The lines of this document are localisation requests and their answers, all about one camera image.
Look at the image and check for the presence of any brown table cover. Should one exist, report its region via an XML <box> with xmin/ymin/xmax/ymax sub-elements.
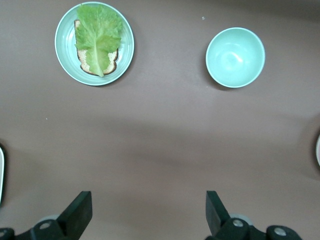
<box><xmin>0</xmin><ymin>0</ymin><xmax>320</xmax><ymax>240</ymax></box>

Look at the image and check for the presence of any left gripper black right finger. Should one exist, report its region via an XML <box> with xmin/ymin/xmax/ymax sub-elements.
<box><xmin>204</xmin><ymin>190</ymin><xmax>255</xmax><ymax>240</ymax></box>

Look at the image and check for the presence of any green bowl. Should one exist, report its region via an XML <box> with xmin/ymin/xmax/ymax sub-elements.
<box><xmin>205</xmin><ymin>26</ymin><xmax>266</xmax><ymax>89</ymax></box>

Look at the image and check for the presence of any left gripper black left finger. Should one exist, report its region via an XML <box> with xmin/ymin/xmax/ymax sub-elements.
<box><xmin>29</xmin><ymin>190</ymin><xmax>94</xmax><ymax>240</ymax></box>

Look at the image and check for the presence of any beige toaster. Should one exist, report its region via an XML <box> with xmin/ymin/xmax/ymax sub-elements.
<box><xmin>0</xmin><ymin>142</ymin><xmax>6</xmax><ymax>207</ymax></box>

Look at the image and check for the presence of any toasted bread slice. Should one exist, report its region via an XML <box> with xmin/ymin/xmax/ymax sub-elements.
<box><xmin>73</xmin><ymin>19</ymin><xmax>120</xmax><ymax>76</ymax></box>

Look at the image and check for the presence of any green lettuce leaf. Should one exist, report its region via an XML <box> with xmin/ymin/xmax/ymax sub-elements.
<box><xmin>74</xmin><ymin>3</ymin><xmax>124</xmax><ymax>78</ymax></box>

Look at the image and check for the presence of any pink plate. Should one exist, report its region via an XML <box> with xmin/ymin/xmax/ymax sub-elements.
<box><xmin>314</xmin><ymin>134</ymin><xmax>320</xmax><ymax>168</ymax></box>

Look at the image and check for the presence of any green plate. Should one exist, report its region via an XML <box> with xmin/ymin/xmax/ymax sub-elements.
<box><xmin>54</xmin><ymin>1</ymin><xmax>135</xmax><ymax>87</ymax></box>

